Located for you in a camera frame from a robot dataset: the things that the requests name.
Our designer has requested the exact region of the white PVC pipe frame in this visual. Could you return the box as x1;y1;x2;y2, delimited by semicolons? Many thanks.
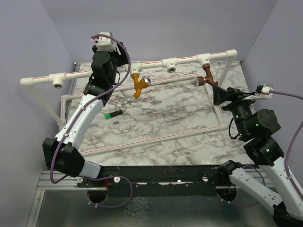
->
20;49;238;157

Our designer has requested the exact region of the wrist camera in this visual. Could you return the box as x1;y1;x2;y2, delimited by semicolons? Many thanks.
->
91;36;116;52
243;83;274;100

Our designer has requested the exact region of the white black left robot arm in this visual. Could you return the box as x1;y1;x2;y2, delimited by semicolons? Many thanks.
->
42;43;130;187

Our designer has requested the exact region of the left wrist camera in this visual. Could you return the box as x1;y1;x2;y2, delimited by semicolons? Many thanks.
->
91;36;116;52

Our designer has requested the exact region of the black table edge rail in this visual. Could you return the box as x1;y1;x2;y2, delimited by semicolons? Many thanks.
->
47;163;266;197

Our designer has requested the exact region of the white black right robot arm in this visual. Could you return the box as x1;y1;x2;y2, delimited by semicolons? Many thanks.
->
213;84;303;227

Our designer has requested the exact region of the aluminium frame rail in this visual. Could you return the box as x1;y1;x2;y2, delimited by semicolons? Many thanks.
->
26;170;83;227

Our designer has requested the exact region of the green black marker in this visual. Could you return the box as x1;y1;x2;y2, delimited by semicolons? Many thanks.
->
104;110;123;120

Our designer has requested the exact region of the brown water faucet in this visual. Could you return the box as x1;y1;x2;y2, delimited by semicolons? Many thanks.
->
191;63;218;86

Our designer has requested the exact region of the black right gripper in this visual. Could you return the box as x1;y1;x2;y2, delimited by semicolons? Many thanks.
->
212;84;256;138

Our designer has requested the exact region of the orange water faucet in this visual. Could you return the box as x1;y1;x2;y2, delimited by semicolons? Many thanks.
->
131;73;151;99

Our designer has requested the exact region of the purple white marker pen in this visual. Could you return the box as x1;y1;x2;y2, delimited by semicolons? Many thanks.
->
113;118;135;125

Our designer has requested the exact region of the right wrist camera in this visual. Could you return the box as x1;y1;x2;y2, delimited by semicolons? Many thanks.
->
243;83;274;100

